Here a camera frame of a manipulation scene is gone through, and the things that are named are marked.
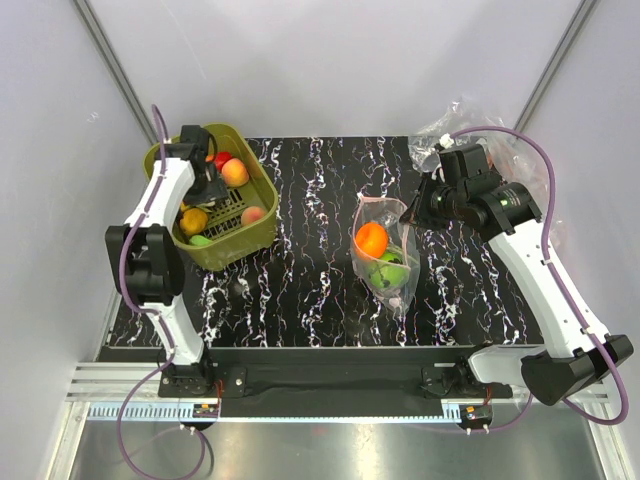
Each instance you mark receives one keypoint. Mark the pink peach lower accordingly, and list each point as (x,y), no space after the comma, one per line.
(251,215)

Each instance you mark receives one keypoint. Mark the green striped watermelon toy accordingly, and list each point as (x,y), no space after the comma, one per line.
(392,257)

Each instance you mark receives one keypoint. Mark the clear zip top bag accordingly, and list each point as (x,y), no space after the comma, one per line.
(386,212)

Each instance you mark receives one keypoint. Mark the orange fruit toy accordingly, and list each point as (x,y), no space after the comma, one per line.
(371,240)

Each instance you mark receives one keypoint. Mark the olive green plastic bin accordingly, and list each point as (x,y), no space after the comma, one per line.
(245,245)

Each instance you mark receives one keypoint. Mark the aluminium frame rail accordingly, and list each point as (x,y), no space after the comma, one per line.
(100,380)

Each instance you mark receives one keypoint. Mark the red tomato toy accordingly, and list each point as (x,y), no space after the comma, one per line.
(221,158)

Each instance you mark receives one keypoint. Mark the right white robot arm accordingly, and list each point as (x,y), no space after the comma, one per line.
(577,349)

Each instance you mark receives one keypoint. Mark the green netted melon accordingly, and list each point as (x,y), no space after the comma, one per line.
(385,276)

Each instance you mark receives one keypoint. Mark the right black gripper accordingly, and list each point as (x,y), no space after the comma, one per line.
(417,211)

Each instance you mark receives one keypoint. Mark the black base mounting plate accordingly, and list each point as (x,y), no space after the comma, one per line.
(202,371)

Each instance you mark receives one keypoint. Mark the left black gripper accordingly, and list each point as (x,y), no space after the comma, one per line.
(214,190)

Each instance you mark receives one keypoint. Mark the green pepper toy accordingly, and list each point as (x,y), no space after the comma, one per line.
(199,240)

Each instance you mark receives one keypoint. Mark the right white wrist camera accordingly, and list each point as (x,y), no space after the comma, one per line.
(445,142)

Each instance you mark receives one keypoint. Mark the pink peach upper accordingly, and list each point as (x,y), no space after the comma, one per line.
(234,173)

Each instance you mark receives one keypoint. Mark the pile of clear bags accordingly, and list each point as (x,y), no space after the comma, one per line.
(466,122)

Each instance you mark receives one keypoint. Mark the pink peach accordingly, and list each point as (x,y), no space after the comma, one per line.
(251,215)
(234,173)

